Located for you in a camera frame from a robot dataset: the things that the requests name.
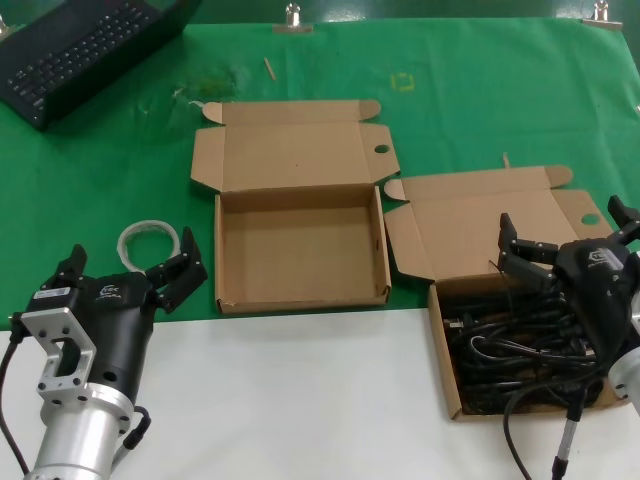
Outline black laptop keyboard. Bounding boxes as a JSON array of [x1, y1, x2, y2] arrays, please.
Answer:
[[0, 0, 204, 133]]

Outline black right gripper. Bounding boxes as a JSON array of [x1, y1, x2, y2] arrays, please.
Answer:
[[494, 194, 640, 369]]

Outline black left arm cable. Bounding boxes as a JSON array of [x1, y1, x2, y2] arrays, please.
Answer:
[[0, 312, 32, 475]]

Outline metal binder clip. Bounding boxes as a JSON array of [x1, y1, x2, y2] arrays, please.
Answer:
[[582, 0, 624, 27], [272, 2, 315, 35]]

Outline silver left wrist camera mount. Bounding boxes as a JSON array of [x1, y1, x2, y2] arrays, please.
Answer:
[[12, 287, 97, 404]]

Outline grey right arm cable connector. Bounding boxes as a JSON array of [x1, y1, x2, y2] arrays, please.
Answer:
[[549, 394, 584, 480]]

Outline grey left arm cable connector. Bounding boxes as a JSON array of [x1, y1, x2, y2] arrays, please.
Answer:
[[112, 405, 153, 469]]

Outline grey arm cable connector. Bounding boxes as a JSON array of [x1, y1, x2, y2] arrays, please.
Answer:
[[549, 394, 584, 480], [112, 405, 153, 469]]

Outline translucent white tape roll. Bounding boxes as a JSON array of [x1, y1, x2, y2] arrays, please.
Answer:
[[117, 219, 182, 274]]

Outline green table cloth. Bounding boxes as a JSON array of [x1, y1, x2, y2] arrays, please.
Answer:
[[0, 17, 640, 334]]

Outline open brown cardboard box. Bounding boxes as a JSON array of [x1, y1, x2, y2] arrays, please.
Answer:
[[189, 98, 403, 315], [383, 164, 626, 421]]

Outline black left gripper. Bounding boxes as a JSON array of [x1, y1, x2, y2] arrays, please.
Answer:
[[53, 226, 209, 399]]

